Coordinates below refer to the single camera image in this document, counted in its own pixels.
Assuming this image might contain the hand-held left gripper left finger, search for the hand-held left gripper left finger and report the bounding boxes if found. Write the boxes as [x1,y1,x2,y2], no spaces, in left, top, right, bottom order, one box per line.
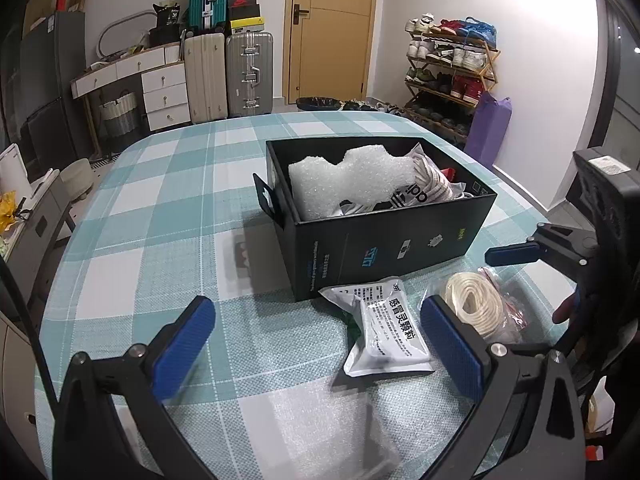
[52,296,217,480]

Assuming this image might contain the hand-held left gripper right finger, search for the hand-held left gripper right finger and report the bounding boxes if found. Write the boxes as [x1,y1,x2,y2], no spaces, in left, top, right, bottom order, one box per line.
[420,295,586,480]

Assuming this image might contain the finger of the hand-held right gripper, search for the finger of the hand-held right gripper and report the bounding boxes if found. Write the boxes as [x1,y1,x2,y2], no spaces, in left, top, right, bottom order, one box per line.
[485,222,601,280]

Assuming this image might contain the bagged beige rope coil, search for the bagged beige rope coil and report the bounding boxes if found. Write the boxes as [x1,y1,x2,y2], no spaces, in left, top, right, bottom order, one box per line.
[427,266,538,346]

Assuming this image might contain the white foil medicine packet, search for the white foil medicine packet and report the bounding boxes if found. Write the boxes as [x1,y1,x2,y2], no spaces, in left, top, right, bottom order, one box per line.
[344,280,435,377]

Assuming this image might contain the striped black white sock package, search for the striped black white sock package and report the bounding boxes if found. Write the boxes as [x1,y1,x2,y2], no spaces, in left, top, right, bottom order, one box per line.
[334,147,467,217]

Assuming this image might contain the black cardboard box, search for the black cardboard box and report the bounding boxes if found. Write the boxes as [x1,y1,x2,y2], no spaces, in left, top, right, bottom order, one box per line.
[252,135,498,303]

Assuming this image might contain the white foam sheet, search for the white foam sheet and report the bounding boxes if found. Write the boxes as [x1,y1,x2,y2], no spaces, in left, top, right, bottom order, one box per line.
[289,144,417,222]

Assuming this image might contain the person's right hand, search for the person's right hand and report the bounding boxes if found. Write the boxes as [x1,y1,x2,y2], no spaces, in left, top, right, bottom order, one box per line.
[552,293,578,326]

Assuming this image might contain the teal white checked tablecloth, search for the teal white checked tablecloth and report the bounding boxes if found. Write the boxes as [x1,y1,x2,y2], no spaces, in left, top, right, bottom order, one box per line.
[32,110,601,480]

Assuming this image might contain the clear printed plastic bag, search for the clear printed plastic bag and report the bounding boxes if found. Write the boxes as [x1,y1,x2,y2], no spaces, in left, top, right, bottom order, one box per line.
[318,275,406,322]

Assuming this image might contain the purple bag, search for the purple bag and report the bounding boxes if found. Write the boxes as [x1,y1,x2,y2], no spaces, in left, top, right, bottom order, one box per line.
[465,91,513,168]

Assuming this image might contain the clear bubble wrap sheet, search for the clear bubble wrap sheet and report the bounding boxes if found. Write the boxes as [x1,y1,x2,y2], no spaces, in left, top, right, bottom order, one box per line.
[240,375,401,480]

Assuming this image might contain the dark glass door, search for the dark glass door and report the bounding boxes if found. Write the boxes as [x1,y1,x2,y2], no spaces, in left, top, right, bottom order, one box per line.
[590,0,640,211]

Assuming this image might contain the beige cabinet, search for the beige cabinet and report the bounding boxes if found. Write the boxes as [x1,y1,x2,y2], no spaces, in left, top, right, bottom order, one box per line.
[0,310,51,461]

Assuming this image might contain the grey side cabinet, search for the grey side cabinet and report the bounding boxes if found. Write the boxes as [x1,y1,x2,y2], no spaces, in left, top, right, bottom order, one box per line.
[0,170,77,311]

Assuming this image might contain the wooden shoe rack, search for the wooden shoe rack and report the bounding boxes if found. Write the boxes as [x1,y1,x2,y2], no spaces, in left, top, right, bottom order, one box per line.
[404,30,501,139]

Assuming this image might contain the round beige stool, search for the round beige stool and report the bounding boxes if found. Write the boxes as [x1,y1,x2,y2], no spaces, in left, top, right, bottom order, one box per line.
[60,158,95,206]

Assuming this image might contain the loose pairs of shoes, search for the loose pairs of shoes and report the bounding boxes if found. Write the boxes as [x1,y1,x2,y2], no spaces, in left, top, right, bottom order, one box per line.
[342,99,407,117]

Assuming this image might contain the rows of shoes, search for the rows of shoes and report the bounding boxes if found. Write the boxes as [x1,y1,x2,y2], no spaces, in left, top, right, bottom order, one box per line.
[405,14,488,133]

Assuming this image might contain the woven laundry basket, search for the woven laundry basket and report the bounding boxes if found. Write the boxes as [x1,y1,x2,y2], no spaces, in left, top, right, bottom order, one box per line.
[97,91,139,137]

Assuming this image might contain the white desk with drawers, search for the white desk with drawers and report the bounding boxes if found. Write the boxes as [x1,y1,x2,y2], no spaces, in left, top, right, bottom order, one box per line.
[70,42,193,156]

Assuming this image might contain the beige suitcase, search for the beige suitcase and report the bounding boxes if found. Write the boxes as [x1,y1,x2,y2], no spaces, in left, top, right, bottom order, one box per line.
[184,32,228,125]

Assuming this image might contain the tan wooden door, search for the tan wooden door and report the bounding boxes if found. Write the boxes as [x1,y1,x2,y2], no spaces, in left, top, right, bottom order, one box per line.
[281,0,379,106]

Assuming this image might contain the silver suitcase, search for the silver suitcase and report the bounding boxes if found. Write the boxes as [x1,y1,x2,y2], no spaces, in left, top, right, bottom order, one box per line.
[225,31,275,118]

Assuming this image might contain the grey refrigerator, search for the grey refrigerator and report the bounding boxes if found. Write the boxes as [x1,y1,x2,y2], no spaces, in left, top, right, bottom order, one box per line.
[20,10,89,162]

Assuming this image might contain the black storage box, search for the black storage box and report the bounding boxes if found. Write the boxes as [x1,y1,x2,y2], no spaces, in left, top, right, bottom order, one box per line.
[149,26,182,46]

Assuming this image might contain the white oval mirror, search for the white oval mirror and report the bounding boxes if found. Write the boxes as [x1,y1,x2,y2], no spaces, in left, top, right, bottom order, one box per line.
[97,10,156,62]

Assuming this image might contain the black cat-ear bag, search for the black cat-ear bag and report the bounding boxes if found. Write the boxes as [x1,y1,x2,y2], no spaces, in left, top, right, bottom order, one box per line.
[152,4,181,29]

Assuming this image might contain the flat brown cardboard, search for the flat brown cardboard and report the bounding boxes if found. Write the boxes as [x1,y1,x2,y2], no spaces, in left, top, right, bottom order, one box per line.
[22,0,61,36]

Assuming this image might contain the black cable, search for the black cable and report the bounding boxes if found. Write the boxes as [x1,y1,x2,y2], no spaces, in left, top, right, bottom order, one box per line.
[0,259,56,391]

